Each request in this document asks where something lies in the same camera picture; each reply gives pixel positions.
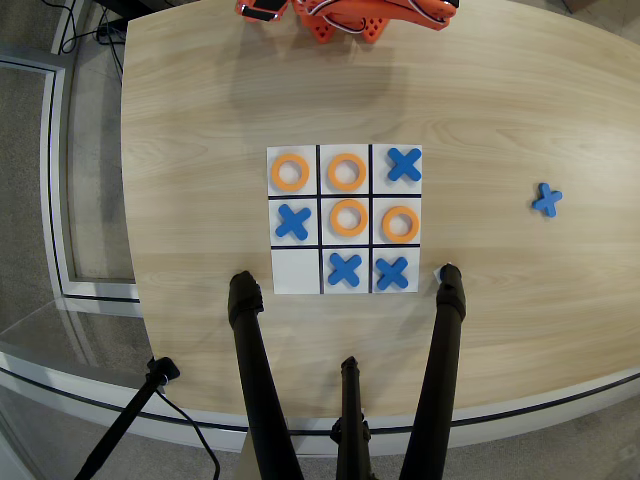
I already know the black stand cable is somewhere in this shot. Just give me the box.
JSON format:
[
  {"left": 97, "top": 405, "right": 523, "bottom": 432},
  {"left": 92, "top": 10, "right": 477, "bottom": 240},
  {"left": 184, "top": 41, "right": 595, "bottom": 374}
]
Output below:
[{"left": 154, "top": 387, "right": 222, "bottom": 480}]

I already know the black tripod leg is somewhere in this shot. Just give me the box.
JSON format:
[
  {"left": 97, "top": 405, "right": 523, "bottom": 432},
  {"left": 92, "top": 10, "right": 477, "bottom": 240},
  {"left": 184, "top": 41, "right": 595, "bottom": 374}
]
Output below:
[
  {"left": 398, "top": 263, "right": 468, "bottom": 480},
  {"left": 329, "top": 355, "right": 374, "bottom": 480},
  {"left": 227, "top": 270, "right": 305, "bottom": 480}
]

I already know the grey metal floor frame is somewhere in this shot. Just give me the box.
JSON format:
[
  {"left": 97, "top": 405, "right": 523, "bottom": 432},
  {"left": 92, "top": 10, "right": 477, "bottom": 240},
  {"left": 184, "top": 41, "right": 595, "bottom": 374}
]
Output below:
[{"left": 0, "top": 54, "right": 142, "bottom": 304}]

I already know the orange foam ring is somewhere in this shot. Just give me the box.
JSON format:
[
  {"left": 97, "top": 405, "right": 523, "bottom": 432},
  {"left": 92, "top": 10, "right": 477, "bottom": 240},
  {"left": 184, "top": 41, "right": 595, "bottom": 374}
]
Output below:
[
  {"left": 381, "top": 205, "right": 421, "bottom": 245},
  {"left": 270, "top": 153, "right": 311, "bottom": 193},
  {"left": 327, "top": 152, "right": 368, "bottom": 192},
  {"left": 328, "top": 198, "right": 370, "bottom": 237}
]

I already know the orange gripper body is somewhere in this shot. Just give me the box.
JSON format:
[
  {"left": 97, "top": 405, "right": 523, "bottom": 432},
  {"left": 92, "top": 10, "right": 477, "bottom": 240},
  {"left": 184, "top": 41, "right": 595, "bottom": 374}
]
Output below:
[{"left": 235, "top": 0, "right": 292, "bottom": 24}]

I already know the blue foam cross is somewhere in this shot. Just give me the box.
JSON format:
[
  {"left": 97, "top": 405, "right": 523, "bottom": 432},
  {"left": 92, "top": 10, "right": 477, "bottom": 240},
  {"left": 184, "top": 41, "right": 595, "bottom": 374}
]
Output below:
[
  {"left": 530, "top": 182, "right": 564, "bottom": 219},
  {"left": 386, "top": 147, "right": 424, "bottom": 183},
  {"left": 274, "top": 203, "right": 313, "bottom": 241},
  {"left": 327, "top": 252, "right": 363, "bottom": 288},
  {"left": 374, "top": 256, "right": 411, "bottom": 292}
]

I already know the black floor cable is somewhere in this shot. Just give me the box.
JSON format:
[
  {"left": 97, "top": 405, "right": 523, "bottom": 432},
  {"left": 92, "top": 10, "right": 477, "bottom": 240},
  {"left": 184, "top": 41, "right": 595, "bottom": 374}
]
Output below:
[
  {"left": 96, "top": 0, "right": 125, "bottom": 77},
  {"left": 58, "top": 0, "right": 84, "bottom": 56}
]

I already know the white tic-tac-toe board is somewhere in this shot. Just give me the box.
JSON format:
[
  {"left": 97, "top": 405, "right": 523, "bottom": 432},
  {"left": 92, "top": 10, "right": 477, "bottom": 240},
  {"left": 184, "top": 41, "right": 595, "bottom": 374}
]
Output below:
[{"left": 266, "top": 144, "right": 424, "bottom": 295}]

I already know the thin black stand pole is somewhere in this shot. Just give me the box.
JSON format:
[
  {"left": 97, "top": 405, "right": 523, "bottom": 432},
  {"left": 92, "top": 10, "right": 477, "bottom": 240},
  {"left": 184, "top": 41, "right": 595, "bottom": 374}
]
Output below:
[{"left": 73, "top": 356, "right": 181, "bottom": 480}]

